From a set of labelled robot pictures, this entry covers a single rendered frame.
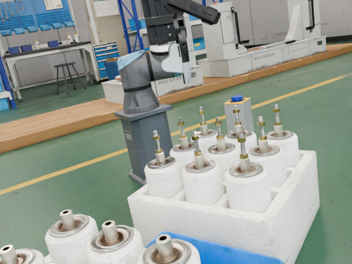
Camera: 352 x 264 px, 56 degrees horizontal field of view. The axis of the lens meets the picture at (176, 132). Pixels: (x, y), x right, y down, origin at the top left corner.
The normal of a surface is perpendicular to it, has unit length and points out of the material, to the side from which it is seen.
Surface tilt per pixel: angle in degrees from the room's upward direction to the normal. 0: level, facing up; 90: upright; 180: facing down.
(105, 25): 90
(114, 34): 90
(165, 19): 90
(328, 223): 0
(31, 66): 90
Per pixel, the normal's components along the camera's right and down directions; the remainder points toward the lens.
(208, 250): -0.57, 0.29
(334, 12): -0.84, 0.29
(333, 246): -0.18, -0.95
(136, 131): -0.25, 0.31
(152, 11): 0.07, 0.26
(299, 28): 0.50, 0.15
